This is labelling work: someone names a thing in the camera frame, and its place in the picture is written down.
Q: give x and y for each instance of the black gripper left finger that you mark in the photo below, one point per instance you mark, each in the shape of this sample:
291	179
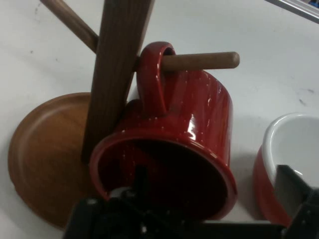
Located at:
112	219

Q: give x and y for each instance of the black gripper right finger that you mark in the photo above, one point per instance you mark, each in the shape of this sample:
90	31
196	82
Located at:
306	214

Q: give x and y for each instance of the red enamel mug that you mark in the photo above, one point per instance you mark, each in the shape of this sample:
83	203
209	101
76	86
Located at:
199	112

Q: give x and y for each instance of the red bowl white inside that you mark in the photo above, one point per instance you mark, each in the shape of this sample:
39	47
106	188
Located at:
294	139

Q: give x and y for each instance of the brown wooden mug tree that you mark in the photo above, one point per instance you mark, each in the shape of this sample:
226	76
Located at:
114	74

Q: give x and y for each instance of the long aluminium frame rail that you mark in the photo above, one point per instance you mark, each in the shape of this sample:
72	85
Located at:
299	7

